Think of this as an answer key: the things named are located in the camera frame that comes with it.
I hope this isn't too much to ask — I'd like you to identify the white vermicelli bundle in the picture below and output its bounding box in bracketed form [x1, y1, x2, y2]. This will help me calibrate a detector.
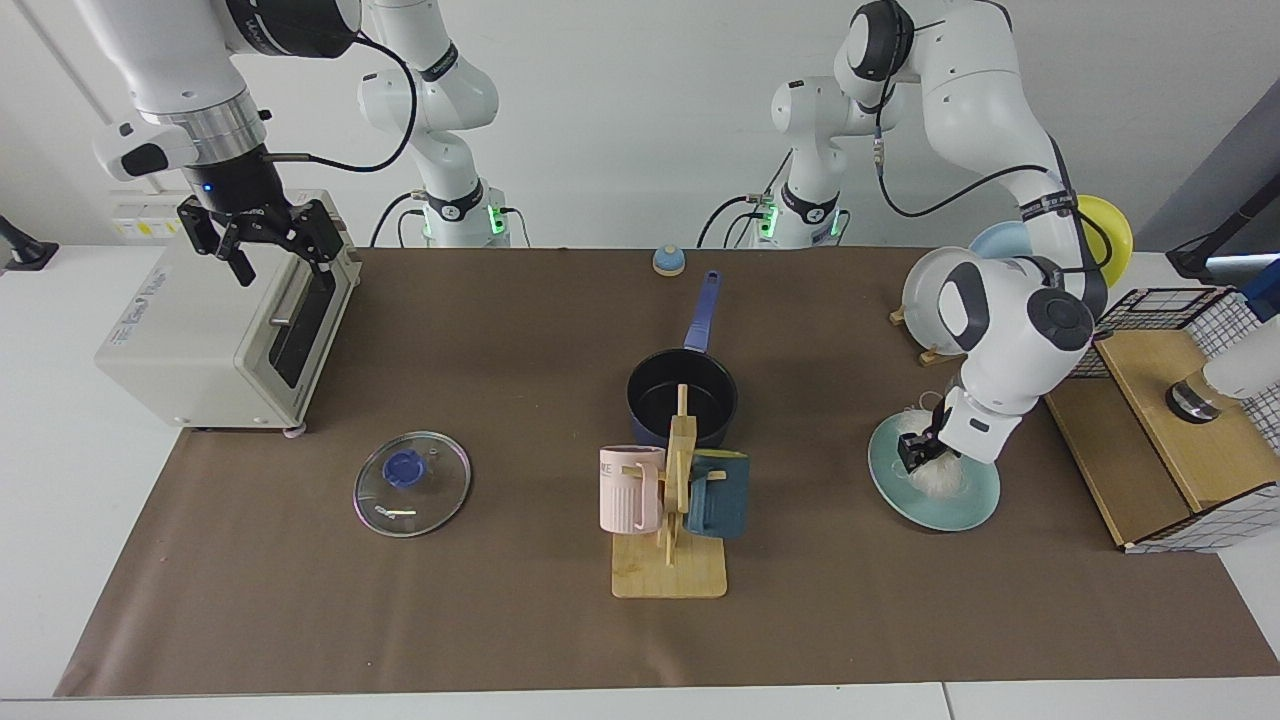
[903, 405, 977, 499]

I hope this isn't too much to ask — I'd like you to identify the glass lid with blue knob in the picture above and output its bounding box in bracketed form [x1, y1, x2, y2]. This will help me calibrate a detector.
[353, 431, 472, 539]

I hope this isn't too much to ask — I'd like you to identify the teal plate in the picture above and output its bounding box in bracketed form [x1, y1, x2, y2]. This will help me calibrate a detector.
[867, 412, 1002, 533]

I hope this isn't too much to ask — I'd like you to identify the wooden plate rack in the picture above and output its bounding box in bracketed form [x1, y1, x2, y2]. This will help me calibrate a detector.
[890, 306, 963, 367]

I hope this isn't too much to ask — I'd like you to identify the white plate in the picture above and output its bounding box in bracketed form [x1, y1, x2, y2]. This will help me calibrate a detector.
[902, 248, 956, 353]

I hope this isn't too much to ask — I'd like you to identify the light blue plate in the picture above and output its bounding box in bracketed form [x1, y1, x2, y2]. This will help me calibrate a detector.
[968, 220, 1033, 261]

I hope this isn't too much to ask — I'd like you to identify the yellow plate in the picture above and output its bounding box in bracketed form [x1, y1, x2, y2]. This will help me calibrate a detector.
[1075, 195, 1134, 293]

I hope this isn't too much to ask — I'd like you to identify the pale toaster oven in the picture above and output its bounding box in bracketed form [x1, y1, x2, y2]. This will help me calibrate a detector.
[95, 188, 363, 439]

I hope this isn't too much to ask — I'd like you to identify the dark teal cup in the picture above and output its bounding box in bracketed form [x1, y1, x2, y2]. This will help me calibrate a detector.
[686, 452, 751, 541]

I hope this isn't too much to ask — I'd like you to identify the black clamp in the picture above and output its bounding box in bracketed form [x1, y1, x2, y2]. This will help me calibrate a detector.
[0, 215, 59, 273]

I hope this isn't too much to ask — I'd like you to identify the wooden cup stand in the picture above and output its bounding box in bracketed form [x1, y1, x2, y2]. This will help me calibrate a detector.
[612, 384, 728, 600]

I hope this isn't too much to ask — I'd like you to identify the pink ribbed cup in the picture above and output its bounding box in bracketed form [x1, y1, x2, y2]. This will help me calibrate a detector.
[599, 446, 667, 535]

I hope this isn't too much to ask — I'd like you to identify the black stand pole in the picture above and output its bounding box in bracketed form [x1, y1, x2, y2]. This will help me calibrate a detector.
[1165, 185, 1280, 283]

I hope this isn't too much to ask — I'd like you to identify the brown table cloth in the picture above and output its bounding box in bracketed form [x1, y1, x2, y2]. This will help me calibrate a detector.
[55, 247, 1280, 698]

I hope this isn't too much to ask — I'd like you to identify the blue block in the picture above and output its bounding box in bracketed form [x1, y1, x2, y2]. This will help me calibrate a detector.
[1243, 258, 1280, 323]

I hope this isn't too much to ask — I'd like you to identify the black arm base cable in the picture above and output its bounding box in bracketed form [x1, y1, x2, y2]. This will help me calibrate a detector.
[696, 150, 793, 249]
[370, 190, 431, 249]

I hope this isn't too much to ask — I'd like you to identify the wire basket with wooden floor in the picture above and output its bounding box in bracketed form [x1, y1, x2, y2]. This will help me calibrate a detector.
[1037, 287, 1280, 554]

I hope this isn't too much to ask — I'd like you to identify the black pan with blue handle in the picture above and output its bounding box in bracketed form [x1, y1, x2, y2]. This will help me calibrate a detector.
[627, 270, 739, 448]

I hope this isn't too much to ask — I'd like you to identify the white cylinder with dark ring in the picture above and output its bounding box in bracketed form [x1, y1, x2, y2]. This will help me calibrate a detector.
[1165, 318, 1280, 424]

